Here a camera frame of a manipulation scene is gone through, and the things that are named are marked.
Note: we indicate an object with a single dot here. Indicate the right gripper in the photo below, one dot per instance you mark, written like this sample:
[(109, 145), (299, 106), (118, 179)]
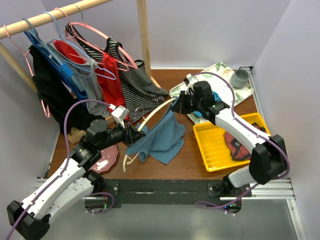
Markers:
[(180, 107)]

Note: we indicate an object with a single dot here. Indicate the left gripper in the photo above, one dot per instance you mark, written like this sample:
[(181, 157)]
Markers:
[(132, 135)]

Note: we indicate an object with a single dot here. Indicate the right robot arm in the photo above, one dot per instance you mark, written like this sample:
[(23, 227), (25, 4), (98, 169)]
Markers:
[(268, 157)]

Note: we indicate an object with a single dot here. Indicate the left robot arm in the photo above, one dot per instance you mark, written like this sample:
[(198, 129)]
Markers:
[(75, 179)]

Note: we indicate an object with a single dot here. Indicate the striped tank top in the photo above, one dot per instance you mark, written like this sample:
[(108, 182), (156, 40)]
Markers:
[(141, 95)]

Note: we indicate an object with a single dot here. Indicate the maroon tank top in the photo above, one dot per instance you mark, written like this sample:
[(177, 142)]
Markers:
[(237, 151)]

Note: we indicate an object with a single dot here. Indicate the light blue hanger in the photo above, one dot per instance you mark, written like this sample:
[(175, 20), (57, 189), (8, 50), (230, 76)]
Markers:
[(71, 51)]

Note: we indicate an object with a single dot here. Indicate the red tank top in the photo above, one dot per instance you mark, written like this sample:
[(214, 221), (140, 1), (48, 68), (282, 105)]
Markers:
[(108, 78)]

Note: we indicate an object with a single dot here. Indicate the grey tank top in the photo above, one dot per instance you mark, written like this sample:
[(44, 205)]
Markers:
[(87, 82)]

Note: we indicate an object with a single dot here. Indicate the black tank top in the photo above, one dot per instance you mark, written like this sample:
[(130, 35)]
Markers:
[(55, 96)]

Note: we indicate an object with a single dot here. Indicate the royal blue tank top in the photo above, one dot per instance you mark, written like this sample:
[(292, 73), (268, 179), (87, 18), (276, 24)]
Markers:
[(71, 79)]

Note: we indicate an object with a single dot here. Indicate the pink hanger with striped top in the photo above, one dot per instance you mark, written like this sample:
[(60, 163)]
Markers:
[(82, 24)]

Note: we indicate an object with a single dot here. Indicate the grey blue hanger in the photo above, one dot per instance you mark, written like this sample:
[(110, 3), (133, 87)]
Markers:
[(45, 49)]

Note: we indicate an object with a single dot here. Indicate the pink hanger with black top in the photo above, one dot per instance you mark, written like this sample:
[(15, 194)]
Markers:
[(45, 107)]

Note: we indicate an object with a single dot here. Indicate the blue dotted plate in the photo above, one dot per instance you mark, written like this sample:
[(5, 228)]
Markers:
[(216, 98)]

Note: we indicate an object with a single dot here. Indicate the pink dotted plate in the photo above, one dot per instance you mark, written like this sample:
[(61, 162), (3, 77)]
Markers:
[(107, 160)]

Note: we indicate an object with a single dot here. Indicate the floral serving tray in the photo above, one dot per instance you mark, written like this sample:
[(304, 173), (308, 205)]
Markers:
[(217, 75)]

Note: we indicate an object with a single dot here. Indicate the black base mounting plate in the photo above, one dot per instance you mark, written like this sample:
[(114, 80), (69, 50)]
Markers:
[(165, 192)]

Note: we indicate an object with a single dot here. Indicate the grey cup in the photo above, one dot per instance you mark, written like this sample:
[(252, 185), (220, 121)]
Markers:
[(239, 78)]

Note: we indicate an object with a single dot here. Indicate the yellow plastic bin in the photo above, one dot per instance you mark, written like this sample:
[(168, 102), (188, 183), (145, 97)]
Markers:
[(213, 148)]

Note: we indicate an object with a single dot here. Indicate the wooden clothes rack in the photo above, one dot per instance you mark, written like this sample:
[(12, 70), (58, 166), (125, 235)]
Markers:
[(71, 9)]

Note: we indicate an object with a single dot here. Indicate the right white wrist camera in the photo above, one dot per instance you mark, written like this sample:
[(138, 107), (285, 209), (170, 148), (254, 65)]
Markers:
[(188, 80)]

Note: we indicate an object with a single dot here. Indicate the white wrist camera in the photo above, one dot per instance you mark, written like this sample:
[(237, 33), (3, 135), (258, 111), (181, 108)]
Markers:
[(119, 115), (188, 80)]

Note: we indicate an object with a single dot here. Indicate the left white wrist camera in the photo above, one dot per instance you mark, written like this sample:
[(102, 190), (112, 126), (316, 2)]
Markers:
[(119, 115)]

